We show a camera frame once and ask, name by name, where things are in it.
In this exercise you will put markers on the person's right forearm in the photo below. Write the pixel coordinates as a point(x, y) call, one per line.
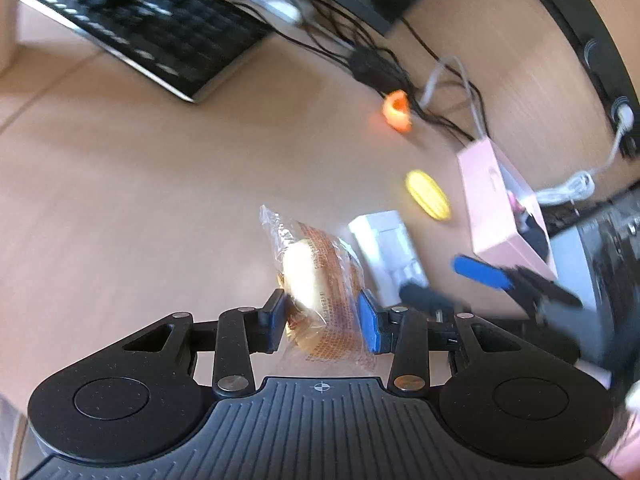
point(625, 450)

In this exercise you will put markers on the bun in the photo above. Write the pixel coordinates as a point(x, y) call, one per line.
point(305, 270)

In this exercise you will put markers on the computer tower case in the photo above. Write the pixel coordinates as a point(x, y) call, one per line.
point(615, 260)

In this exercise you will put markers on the yellow toy corn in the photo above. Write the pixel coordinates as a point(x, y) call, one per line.
point(425, 192)

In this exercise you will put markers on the black power adapter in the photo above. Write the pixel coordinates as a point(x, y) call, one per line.
point(370, 65)

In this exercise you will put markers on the orange toy fruit half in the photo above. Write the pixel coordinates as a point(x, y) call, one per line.
point(397, 110)

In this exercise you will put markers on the white plug adapter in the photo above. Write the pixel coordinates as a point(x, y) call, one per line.
point(385, 240)

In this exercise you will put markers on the black keyboard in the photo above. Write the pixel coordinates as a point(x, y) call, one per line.
point(150, 25)

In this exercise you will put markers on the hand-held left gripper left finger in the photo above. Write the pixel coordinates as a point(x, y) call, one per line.
point(274, 322)

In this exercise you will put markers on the black wall power strip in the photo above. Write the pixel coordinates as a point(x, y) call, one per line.
point(600, 50)

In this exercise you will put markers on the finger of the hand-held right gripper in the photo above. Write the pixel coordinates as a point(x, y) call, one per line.
point(480, 269)
point(425, 297)

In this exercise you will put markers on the pink cardboard box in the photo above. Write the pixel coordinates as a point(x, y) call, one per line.
point(487, 200)

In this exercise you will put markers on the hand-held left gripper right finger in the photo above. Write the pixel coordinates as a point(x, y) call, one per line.
point(369, 322)

